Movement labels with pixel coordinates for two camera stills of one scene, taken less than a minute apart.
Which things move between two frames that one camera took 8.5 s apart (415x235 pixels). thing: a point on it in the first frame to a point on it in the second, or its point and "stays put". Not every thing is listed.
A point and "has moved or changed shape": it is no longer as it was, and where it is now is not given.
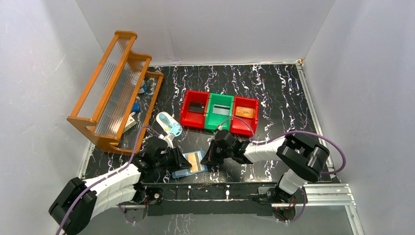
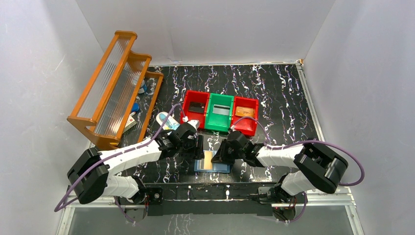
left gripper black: x=173 y=157 to x=198 y=146
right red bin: x=246 y=109 stays put
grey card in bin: x=221 y=109 stays put
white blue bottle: x=168 y=125 stays put
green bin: x=219 y=108 stays put
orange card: x=195 y=159 has moved or changed shape
